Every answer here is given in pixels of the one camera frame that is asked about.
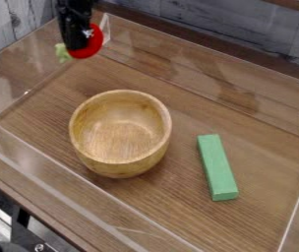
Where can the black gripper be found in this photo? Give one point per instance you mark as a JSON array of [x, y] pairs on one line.
[[75, 29]]

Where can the red plush strawberry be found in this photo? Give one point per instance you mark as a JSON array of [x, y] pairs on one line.
[[65, 54]]

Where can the wooden bowl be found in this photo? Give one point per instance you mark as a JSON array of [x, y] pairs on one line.
[[120, 131]]

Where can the green rectangular block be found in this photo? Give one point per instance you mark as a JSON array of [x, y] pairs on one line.
[[221, 179]]

